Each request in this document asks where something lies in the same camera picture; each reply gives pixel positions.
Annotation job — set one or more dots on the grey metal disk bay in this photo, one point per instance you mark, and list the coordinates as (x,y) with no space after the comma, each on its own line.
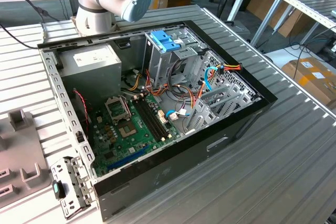
(207,116)

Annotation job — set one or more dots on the black intrusion switch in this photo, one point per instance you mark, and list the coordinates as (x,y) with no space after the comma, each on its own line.
(79,137)

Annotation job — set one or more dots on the black PC case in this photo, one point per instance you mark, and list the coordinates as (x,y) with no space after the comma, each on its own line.
(183,176)

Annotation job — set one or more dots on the green motherboard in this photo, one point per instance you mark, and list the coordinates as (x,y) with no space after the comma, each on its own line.
(141,132)

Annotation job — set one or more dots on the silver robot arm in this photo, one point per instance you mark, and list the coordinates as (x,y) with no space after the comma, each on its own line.
(89,1)

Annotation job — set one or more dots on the blue expansion slot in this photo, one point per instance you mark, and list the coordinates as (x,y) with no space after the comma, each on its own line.
(128,157)

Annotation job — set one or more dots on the CPU socket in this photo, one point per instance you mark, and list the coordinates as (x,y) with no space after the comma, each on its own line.
(127,129)

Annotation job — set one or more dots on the black RAM slot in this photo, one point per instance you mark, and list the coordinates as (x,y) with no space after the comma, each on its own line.
(145,119)
(157,119)
(153,119)
(149,119)

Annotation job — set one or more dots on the grey metal slot bracket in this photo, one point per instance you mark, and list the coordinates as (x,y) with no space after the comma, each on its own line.
(76,179)

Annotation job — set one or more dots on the silver power supply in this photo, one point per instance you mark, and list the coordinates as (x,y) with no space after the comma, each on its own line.
(89,72)

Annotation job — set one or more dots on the black teal release latch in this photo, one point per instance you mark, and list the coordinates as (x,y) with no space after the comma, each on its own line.
(56,188)

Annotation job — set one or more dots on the blue plastic drive latch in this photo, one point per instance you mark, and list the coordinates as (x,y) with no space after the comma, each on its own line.
(162,39)

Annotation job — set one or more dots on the grey parts rack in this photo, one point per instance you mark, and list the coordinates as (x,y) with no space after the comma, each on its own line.
(23,150)

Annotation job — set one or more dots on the labelled cardboard box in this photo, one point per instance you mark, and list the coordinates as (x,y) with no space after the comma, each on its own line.
(309,82)

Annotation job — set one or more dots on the grey metal drive cage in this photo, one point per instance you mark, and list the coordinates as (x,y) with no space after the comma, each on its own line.
(157,64)

